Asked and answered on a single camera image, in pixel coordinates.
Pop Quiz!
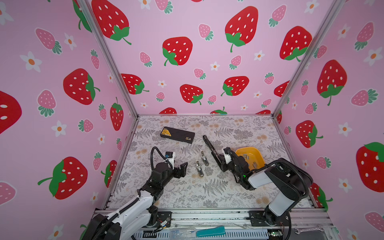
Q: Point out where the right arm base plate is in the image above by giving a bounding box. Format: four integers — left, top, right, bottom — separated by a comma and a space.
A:
247, 211, 292, 228

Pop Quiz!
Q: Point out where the silver wrench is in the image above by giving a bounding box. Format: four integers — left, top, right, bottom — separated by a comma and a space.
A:
294, 227, 325, 235

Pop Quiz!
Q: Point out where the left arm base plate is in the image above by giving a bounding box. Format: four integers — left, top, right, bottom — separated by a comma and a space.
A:
146, 211, 172, 228

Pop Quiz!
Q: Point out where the aluminium rail frame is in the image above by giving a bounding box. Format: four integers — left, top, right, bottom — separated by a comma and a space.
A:
86, 208, 337, 240

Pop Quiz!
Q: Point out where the black stapler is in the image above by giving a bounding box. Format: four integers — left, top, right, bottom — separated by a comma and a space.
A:
203, 135, 225, 168

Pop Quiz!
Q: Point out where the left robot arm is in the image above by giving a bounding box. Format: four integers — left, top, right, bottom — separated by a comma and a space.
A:
82, 152, 188, 240

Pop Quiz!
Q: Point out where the black tool case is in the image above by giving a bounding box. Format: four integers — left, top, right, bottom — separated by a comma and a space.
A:
160, 127, 195, 144

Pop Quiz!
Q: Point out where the teal handled tool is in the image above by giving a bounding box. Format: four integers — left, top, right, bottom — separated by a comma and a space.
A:
196, 226, 226, 238

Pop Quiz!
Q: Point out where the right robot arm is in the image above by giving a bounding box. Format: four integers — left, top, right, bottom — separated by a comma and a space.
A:
212, 148, 313, 226

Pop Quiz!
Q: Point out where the yellow plastic tray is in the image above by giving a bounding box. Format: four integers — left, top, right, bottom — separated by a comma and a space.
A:
236, 147, 266, 170

